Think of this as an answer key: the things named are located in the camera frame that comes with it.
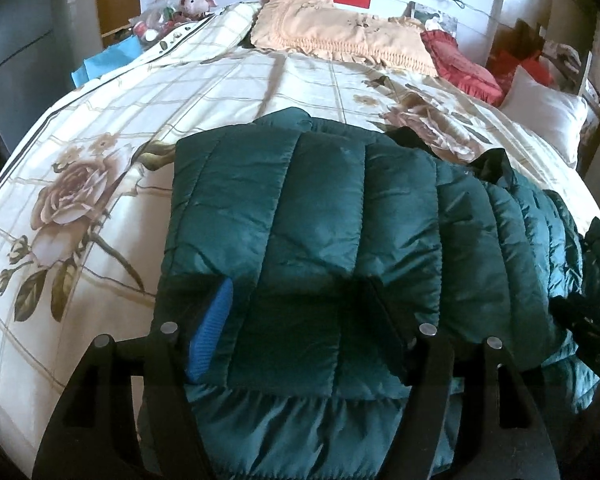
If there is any white pillow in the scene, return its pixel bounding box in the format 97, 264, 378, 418
500, 65, 590, 170

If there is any blue cloth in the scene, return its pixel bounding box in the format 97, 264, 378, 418
71, 39, 142, 89

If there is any grey cabinet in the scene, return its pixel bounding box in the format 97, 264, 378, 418
0, 0, 103, 161

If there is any red ruffled pillow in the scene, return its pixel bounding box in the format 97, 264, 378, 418
420, 29, 505, 107

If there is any pink plush toy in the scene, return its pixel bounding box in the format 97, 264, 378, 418
179, 0, 218, 22

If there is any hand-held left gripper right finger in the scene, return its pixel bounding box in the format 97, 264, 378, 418
370, 280, 563, 480

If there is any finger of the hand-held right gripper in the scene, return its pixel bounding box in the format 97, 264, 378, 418
549, 294, 600, 387

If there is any floral cream bed quilt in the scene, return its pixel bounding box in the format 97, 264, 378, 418
0, 1, 600, 476

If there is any dark green puffer jacket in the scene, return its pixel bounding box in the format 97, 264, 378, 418
137, 109, 600, 480

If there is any dark wooden chair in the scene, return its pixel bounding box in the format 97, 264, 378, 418
577, 50, 600, 177

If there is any beige fringed pillow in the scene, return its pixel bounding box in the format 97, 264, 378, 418
249, 0, 440, 78

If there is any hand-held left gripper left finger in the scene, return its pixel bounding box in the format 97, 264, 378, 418
32, 277, 234, 480

